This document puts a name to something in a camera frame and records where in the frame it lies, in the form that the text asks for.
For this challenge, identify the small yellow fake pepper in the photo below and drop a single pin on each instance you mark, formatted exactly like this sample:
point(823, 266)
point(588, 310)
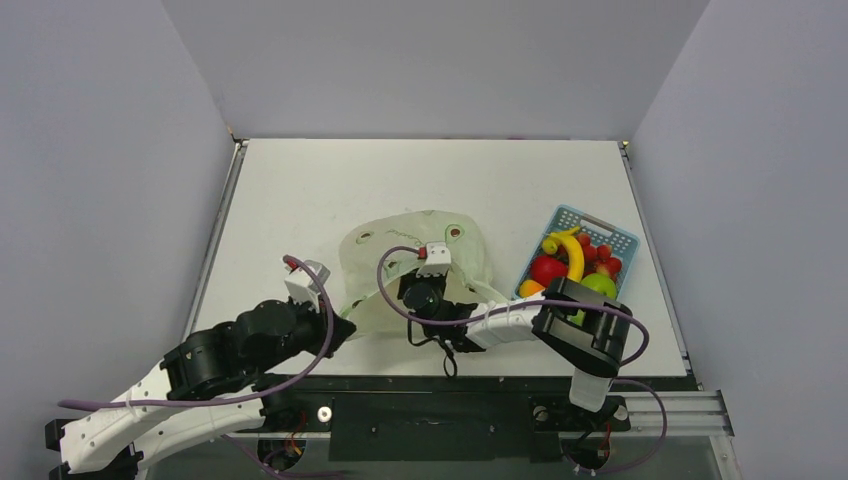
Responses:
point(550, 244)

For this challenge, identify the red fake apple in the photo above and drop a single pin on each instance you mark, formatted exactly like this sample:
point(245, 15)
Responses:
point(544, 269)

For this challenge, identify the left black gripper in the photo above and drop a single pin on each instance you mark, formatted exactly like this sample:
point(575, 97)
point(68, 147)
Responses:
point(342, 329)

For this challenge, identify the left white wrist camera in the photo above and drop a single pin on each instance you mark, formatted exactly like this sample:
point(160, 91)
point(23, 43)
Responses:
point(305, 281)

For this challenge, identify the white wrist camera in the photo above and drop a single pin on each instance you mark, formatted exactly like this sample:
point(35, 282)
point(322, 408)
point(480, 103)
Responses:
point(305, 281)
point(437, 260)

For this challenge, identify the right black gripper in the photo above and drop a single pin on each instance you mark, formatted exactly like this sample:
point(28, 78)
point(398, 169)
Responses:
point(439, 287)

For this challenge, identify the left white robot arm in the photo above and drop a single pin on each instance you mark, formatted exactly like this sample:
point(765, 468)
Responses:
point(215, 382)

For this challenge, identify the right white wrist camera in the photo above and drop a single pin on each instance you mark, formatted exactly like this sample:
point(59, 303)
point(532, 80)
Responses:
point(437, 260)

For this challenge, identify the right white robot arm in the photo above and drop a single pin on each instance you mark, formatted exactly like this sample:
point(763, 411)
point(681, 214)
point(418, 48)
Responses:
point(583, 326)

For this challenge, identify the blue plastic basket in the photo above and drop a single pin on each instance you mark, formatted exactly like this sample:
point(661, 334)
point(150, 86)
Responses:
point(624, 244)

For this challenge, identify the pale green plastic bag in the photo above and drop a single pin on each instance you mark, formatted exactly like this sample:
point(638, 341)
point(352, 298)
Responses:
point(470, 278)

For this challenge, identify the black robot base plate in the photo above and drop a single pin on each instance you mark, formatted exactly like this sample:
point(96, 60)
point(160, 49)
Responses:
point(429, 418)

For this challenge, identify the red fake grape bunch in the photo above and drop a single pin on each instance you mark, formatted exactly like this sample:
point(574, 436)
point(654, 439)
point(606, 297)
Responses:
point(599, 258)

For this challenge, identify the yellow fake banana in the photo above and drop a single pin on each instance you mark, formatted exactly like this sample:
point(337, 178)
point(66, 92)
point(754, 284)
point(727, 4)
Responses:
point(577, 263)

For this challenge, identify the green fake apple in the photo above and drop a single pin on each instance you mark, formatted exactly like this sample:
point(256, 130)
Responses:
point(602, 284)

